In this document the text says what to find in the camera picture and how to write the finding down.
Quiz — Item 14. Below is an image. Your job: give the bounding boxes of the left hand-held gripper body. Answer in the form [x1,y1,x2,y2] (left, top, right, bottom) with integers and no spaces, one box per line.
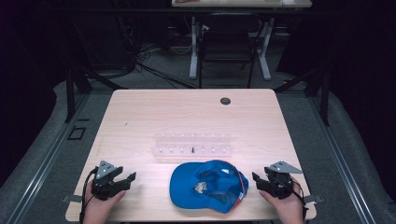
[91,160,120,202]

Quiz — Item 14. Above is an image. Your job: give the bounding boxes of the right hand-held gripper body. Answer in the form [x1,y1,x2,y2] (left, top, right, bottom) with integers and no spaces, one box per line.
[264,160,304,201]

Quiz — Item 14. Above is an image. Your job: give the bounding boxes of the person's left hand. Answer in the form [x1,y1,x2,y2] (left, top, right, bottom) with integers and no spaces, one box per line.
[82,181,127,224]

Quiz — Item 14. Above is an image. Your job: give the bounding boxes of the person's right hand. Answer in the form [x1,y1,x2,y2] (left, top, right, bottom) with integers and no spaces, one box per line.
[259,176,308,224]

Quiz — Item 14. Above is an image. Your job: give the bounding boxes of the blue baseball cap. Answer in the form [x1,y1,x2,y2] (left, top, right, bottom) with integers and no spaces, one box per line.
[169,160,250,215]

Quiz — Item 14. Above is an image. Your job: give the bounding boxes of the clear acrylic peg rack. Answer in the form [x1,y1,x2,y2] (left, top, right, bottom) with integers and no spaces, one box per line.
[151,132,234,158]

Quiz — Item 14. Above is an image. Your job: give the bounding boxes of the black metal stand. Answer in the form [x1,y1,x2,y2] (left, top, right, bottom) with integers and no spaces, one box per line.
[63,60,129,124]
[273,60,332,127]

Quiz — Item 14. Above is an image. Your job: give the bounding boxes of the black chair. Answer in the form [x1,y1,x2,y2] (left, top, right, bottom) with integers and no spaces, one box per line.
[197,13,263,90]

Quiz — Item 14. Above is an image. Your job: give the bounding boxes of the white-legged wooden desk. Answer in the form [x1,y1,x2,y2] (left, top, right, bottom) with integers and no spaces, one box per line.
[171,0,313,82]

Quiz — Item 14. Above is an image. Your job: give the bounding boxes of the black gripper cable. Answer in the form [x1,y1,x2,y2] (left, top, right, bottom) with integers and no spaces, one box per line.
[288,177,309,220]
[78,166,100,224]

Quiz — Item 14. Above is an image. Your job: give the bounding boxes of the grey table bracket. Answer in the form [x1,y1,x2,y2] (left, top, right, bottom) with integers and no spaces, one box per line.
[303,194,325,205]
[61,194,84,204]

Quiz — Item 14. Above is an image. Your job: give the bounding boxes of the black floor cables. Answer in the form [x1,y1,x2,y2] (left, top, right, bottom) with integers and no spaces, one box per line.
[135,43,198,91]

